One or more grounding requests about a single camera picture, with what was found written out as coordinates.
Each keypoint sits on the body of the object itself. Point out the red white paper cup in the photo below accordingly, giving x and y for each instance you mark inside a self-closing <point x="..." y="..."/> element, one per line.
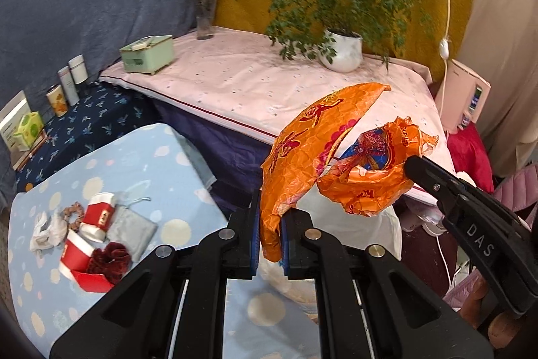
<point x="98" y="216"/>

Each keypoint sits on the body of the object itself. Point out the white plastic bag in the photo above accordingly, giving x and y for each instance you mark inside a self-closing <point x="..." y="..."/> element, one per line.
<point x="349" y="233"/>

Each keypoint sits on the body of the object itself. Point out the beige curtain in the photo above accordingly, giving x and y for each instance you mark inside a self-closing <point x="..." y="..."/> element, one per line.
<point x="504" y="47"/>

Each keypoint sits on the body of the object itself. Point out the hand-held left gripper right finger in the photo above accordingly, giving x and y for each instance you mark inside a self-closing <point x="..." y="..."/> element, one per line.
<point x="286" y="251"/>

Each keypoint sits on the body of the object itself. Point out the green tissue box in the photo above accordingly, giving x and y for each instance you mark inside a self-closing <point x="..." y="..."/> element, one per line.
<point x="29" y="130"/>

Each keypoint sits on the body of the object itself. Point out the person's right hand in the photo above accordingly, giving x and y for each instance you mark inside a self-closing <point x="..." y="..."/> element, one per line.
<point x="479" y="304"/>

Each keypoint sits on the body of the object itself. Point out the red cloth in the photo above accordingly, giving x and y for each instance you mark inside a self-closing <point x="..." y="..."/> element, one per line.
<point x="466" y="153"/>

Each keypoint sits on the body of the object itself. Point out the light blue dotted cloth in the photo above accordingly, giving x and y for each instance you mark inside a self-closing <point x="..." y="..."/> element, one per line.
<point x="168" y="174"/>

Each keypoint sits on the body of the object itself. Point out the pink quilted jacket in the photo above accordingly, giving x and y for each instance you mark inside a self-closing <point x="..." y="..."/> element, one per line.
<point x="521" y="190"/>

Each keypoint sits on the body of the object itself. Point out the pink dotted scrunchie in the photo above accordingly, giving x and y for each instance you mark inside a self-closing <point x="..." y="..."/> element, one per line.
<point x="69" y="212"/>

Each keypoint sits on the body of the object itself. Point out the green plant in white pot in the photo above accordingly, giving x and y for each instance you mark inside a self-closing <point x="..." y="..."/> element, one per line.
<point x="342" y="50"/>

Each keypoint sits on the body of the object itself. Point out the white cardboard box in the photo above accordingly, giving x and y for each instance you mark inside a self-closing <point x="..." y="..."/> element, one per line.
<point x="14" y="111"/>

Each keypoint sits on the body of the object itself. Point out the white bottle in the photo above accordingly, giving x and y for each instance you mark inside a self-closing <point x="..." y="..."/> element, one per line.
<point x="77" y="71"/>

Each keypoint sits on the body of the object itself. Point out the white plastic object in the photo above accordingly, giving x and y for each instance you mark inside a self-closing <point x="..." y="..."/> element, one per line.
<point x="431" y="225"/>

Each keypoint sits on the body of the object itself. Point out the orange blue-print foil wrapper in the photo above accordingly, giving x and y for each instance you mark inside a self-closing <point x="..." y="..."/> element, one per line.
<point x="370" y="186"/>

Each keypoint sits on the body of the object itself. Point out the orange print can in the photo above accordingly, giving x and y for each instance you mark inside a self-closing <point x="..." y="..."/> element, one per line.
<point x="57" y="102"/>

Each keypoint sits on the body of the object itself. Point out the grey tube bottle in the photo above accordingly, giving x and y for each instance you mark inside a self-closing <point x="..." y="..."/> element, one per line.
<point x="67" y="85"/>

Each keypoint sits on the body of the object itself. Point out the pink cloth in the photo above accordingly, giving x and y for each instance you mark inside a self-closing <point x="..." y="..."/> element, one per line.
<point x="235" y="90"/>

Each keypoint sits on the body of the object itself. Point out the wooden tray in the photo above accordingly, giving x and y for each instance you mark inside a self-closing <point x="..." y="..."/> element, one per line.
<point x="25" y="161"/>

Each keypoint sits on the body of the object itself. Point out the dark red velvet scrunchie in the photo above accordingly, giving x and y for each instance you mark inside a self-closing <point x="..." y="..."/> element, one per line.
<point x="109" y="258"/>

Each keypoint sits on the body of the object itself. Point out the glass vase with pink flowers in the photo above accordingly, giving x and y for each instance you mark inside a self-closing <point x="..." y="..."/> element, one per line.
<point x="205" y="24"/>

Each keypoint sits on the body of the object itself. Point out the pink white appliance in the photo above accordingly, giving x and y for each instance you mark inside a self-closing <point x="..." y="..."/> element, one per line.
<point x="458" y="98"/>

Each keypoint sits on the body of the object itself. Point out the red white paper carton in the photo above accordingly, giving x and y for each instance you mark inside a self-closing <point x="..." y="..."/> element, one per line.
<point x="75" y="254"/>

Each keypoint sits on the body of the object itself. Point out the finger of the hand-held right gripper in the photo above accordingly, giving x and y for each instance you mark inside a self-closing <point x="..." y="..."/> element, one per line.
<point x="424" y="174"/>

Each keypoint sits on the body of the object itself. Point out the mint green storage box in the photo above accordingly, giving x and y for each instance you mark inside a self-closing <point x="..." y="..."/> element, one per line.
<point x="147" y="58"/>

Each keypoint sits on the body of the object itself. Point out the navy printed cloth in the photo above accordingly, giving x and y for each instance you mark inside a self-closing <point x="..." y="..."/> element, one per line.
<point x="92" y="123"/>

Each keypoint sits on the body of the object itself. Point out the purple cloth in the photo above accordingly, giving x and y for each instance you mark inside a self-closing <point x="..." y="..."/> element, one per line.
<point x="210" y="148"/>

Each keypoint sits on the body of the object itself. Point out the crumpled white tissue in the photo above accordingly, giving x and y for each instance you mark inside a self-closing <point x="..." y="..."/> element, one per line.
<point x="50" y="235"/>

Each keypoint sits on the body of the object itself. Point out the large orange foil wrapper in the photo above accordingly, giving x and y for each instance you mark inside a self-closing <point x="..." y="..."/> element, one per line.
<point x="302" y="144"/>

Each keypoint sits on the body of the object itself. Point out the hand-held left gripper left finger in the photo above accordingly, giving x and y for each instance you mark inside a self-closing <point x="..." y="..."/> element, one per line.
<point x="253" y="254"/>

